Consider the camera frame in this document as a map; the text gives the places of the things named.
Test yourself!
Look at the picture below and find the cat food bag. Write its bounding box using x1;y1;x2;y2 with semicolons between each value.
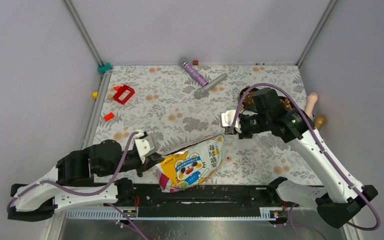
156;134;225;193

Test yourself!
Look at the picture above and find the clear plastic scoop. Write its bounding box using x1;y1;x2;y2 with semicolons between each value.
253;135;274;157

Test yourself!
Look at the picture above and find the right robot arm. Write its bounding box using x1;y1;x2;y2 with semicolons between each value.
223;86;378;229

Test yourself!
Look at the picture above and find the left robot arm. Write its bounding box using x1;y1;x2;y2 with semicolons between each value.
7;137;164;222

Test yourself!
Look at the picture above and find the left black pet bowl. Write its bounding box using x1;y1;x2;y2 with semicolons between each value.
241;88;258;112

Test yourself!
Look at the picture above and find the black pet bowl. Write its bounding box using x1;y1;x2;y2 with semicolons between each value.
241;88;258;112
279;96;295;111

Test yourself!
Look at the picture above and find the right black pet bowl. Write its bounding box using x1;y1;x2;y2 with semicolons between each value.
279;96;295;111

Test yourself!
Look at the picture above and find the small orange block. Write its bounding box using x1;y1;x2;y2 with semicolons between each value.
103;112;115;122

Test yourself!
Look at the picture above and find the floral table mat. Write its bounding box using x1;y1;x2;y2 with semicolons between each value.
90;65;321;186

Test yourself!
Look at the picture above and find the grey microphone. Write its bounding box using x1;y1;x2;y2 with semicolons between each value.
193;73;228;99

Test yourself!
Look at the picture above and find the pink microphone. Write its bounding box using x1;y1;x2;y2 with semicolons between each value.
304;92;319;119

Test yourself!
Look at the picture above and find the gold microphone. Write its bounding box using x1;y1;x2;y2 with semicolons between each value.
313;114;327;130

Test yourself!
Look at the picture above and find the red toy block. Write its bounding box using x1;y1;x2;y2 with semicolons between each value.
113;84;135;105

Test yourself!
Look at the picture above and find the purple glitter microphone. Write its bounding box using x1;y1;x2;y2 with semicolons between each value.
179;58;208;87

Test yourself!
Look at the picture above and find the teal corner clip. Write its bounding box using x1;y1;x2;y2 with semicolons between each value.
97;62;113;74

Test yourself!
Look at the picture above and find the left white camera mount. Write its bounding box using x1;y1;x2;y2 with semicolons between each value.
134;130;157;164

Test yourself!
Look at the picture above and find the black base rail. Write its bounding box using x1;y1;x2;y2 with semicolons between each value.
114;184;292;218

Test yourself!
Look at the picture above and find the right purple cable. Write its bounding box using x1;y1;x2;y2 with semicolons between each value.
230;82;382;240

